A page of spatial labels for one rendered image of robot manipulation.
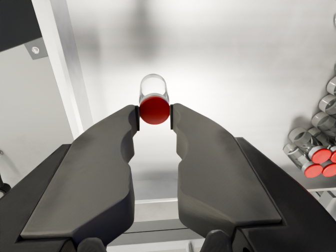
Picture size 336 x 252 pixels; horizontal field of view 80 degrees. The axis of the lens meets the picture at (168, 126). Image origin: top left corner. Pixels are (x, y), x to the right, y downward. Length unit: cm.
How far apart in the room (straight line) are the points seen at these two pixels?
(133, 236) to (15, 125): 94
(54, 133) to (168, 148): 121
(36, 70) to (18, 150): 58
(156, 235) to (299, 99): 100
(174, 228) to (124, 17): 107
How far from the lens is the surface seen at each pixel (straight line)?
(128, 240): 116
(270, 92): 26
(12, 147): 162
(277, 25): 24
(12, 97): 140
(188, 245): 116
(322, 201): 49
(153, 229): 117
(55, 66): 23
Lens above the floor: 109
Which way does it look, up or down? 58 degrees down
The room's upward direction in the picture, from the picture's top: 171 degrees clockwise
